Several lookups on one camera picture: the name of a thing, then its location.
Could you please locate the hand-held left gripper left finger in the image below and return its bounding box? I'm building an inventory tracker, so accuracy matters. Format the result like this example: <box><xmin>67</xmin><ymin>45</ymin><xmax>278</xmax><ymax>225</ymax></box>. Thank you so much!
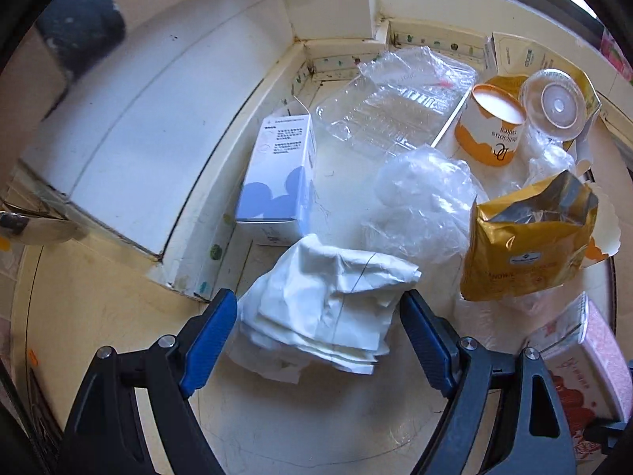
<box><xmin>57</xmin><ymin>288</ymin><xmax>239</xmax><ymax>475</ymax></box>

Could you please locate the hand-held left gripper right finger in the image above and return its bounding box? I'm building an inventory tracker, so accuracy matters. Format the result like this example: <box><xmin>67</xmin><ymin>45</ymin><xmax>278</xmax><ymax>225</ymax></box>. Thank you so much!
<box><xmin>400</xmin><ymin>289</ymin><xmax>579</xmax><ymax>475</ymax></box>

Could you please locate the white paper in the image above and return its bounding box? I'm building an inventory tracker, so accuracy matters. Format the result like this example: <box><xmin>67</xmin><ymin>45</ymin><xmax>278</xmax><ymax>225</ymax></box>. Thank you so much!
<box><xmin>226</xmin><ymin>232</ymin><xmax>423</xmax><ymax>384</ymax></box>

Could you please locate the white box with blue dots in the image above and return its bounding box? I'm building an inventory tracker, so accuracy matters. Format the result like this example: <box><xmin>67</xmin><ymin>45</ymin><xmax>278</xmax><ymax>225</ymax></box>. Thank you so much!
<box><xmin>235</xmin><ymin>95</ymin><xmax>318</xmax><ymax>247</ymax></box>

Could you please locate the clear plastic tray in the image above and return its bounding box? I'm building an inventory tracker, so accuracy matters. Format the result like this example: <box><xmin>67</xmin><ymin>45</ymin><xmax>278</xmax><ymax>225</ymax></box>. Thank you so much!
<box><xmin>315</xmin><ymin>72</ymin><xmax>478</xmax><ymax>159</ymax></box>

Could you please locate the round clear plastic lid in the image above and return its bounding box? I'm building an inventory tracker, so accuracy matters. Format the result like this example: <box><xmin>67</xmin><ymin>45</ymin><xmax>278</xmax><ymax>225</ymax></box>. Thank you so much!
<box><xmin>518</xmin><ymin>68</ymin><xmax>589</xmax><ymax>143</ymax></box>

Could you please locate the white and yellow carton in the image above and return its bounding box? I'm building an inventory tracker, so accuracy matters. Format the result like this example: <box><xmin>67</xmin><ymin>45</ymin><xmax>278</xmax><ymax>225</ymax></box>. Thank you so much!
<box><xmin>482</xmin><ymin>31</ymin><xmax>623</xmax><ymax>270</ymax></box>

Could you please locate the gold foil snack bag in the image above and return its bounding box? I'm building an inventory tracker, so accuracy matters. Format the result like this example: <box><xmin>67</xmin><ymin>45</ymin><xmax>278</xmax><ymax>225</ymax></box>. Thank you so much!
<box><xmin>460</xmin><ymin>169</ymin><xmax>600</xmax><ymax>302</ymax></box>

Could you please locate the pink tissue pack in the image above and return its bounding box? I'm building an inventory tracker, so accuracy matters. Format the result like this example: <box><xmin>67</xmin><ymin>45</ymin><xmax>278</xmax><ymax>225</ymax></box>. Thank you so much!
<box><xmin>524</xmin><ymin>292</ymin><xmax>629</xmax><ymax>456</ymax></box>

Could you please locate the shiny metal object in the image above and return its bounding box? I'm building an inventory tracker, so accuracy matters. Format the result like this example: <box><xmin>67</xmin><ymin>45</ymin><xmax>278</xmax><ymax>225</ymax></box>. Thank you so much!
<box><xmin>0</xmin><ymin>210</ymin><xmax>82</xmax><ymax>245</ymax></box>

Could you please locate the small crumpled clear plastic bag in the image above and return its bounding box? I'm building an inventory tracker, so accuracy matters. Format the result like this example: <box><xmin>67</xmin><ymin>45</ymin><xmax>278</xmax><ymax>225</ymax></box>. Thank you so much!
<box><xmin>524</xmin><ymin>126</ymin><xmax>577</xmax><ymax>189</ymax></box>

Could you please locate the orange and white paper tub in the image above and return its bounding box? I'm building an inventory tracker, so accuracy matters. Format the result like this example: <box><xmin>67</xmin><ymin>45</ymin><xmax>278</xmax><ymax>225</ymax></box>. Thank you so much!
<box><xmin>454</xmin><ymin>83</ymin><xmax>526</xmax><ymax>168</ymax></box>

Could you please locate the thin clear plastic bag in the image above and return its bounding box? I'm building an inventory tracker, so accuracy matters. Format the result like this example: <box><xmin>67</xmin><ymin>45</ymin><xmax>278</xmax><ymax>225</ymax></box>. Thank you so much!
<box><xmin>357</xmin><ymin>46</ymin><xmax>478</xmax><ymax>105</ymax></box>

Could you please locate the dark blurred object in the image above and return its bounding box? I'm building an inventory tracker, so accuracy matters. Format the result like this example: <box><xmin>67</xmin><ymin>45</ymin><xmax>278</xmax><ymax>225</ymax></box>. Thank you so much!
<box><xmin>37</xmin><ymin>0</ymin><xmax>127</xmax><ymax>82</ymax></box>

